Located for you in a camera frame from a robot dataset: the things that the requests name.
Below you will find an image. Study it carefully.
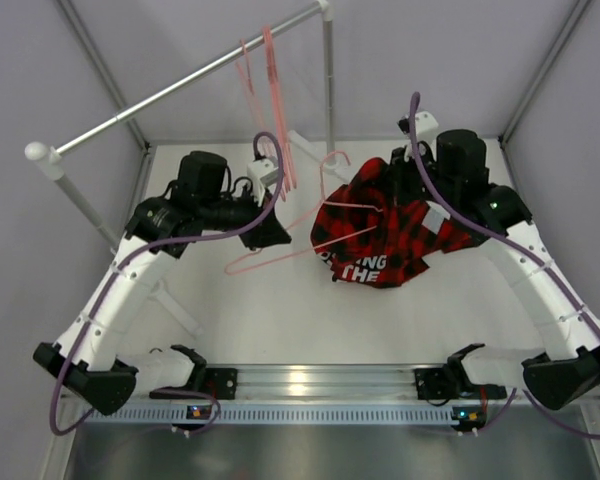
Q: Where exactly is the pink wire hanger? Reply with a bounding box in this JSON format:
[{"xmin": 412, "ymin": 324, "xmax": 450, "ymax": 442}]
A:
[
  {"xmin": 223, "ymin": 150, "xmax": 381, "ymax": 276},
  {"xmin": 235, "ymin": 40, "xmax": 267, "ymax": 131},
  {"xmin": 262, "ymin": 26, "xmax": 297, "ymax": 193}
]

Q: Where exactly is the red black plaid shirt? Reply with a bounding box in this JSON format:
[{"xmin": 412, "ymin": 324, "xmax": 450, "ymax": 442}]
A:
[{"xmin": 310, "ymin": 157, "xmax": 477, "ymax": 289}]

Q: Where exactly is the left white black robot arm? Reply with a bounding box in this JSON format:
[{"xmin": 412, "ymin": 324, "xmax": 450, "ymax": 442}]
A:
[{"xmin": 33, "ymin": 151, "xmax": 291, "ymax": 415}]

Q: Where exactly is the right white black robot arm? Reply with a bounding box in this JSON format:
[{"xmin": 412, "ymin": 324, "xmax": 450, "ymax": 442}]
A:
[{"xmin": 388, "ymin": 129, "xmax": 600, "ymax": 411}]

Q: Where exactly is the silver clothes rack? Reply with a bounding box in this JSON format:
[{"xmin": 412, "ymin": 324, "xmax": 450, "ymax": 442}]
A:
[{"xmin": 24, "ymin": 0, "xmax": 381, "ymax": 339}]

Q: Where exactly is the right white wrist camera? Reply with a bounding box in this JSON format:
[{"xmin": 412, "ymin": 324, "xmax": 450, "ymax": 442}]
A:
[{"xmin": 397, "ymin": 111, "xmax": 439, "ymax": 160}]

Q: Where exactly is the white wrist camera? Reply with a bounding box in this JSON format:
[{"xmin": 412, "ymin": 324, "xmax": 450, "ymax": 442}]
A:
[
  {"xmin": 397, "ymin": 111, "xmax": 439, "ymax": 160},
  {"xmin": 247, "ymin": 157, "xmax": 279, "ymax": 206}
]

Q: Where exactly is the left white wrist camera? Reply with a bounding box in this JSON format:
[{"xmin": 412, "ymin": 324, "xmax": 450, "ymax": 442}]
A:
[{"xmin": 247, "ymin": 157, "xmax": 279, "ymax": 206}]

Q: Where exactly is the aluminium mounting rail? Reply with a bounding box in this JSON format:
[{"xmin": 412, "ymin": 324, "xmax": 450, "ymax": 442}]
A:
[{"xmin": 59, "ymin": 362, "xmax": 600, "ymax": 401}]

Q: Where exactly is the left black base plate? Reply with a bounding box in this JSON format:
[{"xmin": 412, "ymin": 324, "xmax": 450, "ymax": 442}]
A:
[{"xmin": 200, "ymin": 367, "xmax": 238, "ymax": 400}]

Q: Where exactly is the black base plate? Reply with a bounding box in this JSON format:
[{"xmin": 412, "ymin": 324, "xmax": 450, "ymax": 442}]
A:
[
  {"xmin": 414, "ymin": 366, "xmax": 462, "ymax": 406},
  {"xmin": 200, "ymin": 367, "xmax": 238, "ymax": 400}
]

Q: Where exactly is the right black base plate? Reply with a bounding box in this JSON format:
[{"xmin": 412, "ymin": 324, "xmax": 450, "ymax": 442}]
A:
[{"xmin": 414, "ymin": 366, "xmax": 462, "ymax": 406}]

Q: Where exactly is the perforated cable duct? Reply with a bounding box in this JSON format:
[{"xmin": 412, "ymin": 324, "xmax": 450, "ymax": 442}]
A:
[{"xmin": 87, "ymin": 402, "xmax": 469, "ymax": 426}]

